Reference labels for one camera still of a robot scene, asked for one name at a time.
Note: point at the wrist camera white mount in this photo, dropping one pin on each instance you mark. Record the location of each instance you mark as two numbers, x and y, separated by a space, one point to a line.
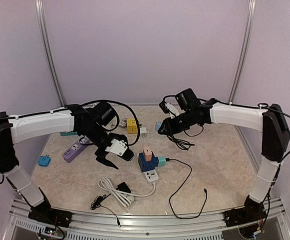
121 149
168 108

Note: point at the white power strip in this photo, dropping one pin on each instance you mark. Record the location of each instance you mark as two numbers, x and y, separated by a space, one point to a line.
151 176

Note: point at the yellow cube socket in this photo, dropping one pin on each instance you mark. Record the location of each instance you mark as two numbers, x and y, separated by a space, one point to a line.
131 126

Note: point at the white plug adapter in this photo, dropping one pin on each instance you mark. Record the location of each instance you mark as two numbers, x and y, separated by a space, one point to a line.
143 132

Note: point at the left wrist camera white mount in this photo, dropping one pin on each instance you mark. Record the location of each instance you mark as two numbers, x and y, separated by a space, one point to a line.
121 149

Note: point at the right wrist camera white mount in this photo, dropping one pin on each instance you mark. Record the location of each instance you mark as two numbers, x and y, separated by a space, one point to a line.
168 108

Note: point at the black power adapter with cable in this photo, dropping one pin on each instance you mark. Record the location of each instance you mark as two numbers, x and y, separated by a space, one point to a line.
97 202

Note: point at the teal plug adapter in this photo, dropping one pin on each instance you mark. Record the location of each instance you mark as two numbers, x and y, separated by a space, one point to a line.
161 161

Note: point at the light blue plug adapter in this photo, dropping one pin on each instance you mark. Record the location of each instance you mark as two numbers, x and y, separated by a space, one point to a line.
158 126

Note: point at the left aluminium corner post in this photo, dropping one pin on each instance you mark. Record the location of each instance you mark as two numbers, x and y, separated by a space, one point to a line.
48 51

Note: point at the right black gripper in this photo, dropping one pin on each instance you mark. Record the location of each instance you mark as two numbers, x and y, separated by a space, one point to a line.
170 129

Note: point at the pink plug adapter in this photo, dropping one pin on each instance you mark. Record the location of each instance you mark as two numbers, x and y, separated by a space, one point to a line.
147 153

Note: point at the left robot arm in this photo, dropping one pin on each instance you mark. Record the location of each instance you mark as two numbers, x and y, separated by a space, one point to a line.
87 119

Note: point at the aluminium front rail frame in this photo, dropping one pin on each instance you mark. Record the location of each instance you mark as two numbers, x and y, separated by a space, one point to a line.
96 226

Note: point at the dark blue cube socket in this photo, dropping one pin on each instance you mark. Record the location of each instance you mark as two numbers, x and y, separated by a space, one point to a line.
146 166

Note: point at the right aluminium corner post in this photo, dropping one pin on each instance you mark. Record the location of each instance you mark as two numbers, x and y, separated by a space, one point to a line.
244 49

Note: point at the aluminium corner post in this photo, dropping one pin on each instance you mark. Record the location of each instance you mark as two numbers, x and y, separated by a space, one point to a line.
48 51
244 49

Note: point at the purple power strip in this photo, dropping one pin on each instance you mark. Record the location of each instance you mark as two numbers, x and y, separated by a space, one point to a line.
77 148

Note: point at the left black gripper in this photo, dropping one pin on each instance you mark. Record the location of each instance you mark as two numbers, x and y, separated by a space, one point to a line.
102 159

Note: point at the teal power strip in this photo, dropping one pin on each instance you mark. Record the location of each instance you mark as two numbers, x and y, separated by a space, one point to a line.
65 134

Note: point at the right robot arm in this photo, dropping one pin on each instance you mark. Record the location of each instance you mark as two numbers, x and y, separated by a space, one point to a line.
269 120

